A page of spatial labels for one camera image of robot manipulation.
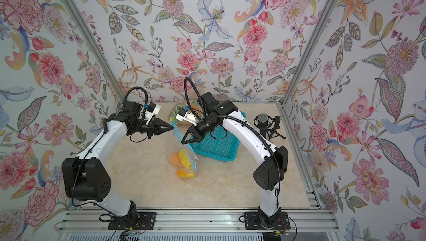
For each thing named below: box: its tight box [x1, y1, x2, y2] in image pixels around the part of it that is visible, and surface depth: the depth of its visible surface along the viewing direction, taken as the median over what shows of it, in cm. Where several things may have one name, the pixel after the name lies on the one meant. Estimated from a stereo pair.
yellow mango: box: [179, 149, 192, 170], surface depth 77 cm
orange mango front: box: [166, 152, 185, 169], surface depth 75 cm
